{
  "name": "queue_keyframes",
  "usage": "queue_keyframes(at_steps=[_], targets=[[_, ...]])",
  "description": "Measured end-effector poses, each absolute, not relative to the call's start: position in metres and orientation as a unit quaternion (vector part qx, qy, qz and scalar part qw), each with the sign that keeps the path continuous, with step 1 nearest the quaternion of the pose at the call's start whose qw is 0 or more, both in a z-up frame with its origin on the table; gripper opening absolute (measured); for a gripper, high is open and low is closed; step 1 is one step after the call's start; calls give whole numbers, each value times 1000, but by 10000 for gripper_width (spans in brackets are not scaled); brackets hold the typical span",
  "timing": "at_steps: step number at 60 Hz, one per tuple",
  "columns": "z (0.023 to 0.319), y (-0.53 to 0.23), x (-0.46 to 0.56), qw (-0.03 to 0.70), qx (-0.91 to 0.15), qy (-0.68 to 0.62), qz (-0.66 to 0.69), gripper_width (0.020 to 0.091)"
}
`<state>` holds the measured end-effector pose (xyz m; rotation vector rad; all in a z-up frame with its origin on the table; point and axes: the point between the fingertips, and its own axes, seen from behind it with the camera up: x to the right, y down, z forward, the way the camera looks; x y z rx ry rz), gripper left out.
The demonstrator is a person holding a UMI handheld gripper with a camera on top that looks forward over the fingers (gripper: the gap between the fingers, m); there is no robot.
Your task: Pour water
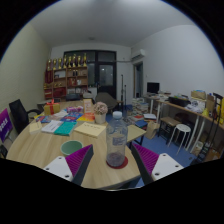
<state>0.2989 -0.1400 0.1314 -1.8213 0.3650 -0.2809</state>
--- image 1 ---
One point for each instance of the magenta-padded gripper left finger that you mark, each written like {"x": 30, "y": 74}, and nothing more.
{"x": 60, "y": 165}

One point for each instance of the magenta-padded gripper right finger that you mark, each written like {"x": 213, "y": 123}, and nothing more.
{"x": 163, "y": 165}

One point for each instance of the clear plastic water bottle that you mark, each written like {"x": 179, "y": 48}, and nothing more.
{"x": 116, "y": 140}

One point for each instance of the pale green cup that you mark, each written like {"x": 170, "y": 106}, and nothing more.
{"x": 71, "y": 147}

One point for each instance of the teal book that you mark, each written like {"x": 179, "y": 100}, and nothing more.
{"x": 65, "y": 128}

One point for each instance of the flat round red coaster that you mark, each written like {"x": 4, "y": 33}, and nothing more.
{"x": 125, "y": 164}

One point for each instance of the white book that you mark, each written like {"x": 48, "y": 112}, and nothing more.
{"x": 51, "y": 126}

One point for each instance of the white round stool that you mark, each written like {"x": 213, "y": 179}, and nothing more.
{"x": 182, "y": 127}

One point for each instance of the brown wooden stool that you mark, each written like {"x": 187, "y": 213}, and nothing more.
{"x": 169, "y": 121}

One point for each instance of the small yellow envelope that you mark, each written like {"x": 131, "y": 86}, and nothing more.
{"x": 35, "y": 127}

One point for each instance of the large yellow envelope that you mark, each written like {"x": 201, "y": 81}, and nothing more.
{"x": 89, "y": 129}

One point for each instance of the blue book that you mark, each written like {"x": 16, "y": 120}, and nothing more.
{"x": 71, "y": 117}

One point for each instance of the orange book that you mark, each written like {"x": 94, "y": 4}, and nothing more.
{"x": 86, "y": 117}

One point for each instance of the yellow gift box red ribbon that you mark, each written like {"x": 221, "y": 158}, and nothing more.
{"x": 52, "y": 108}

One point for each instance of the pink box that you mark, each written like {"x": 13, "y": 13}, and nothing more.
{"x": 74, "y": 109}

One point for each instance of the stack of books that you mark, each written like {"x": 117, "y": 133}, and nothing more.
{"x": 140, "y": 106}

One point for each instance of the long wooden side desk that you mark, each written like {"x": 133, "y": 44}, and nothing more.
{"x": 196, "y": 111}

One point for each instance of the tan standing card box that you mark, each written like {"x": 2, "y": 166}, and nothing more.
{"x": 87, "y": 106}

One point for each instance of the black printer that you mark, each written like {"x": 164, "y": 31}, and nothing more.
{"x": 179, "y": 101}

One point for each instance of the black office chair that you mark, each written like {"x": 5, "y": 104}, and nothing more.
{"x": 19, "y": 113}

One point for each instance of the potted pink flowers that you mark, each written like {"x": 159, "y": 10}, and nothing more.
{"x": 100, "y": 111}

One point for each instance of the purple sign board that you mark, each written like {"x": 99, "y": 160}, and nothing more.
{"x": 5, "y": 125}

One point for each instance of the black computer monitor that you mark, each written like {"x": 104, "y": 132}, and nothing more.
{"x": 153, "y": 88}

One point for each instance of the wooden shelf unit with trophies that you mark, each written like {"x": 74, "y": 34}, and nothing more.
{"x": 65, "y": 80}

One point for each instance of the black microphone stand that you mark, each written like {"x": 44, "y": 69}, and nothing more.
{"x": 122, "y": 90}

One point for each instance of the dark glass door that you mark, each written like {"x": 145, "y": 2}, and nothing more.
{"x": 106, "y": 75}

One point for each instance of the white wall air conditioner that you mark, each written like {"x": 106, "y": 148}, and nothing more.
{"x": 138, "y": 55}

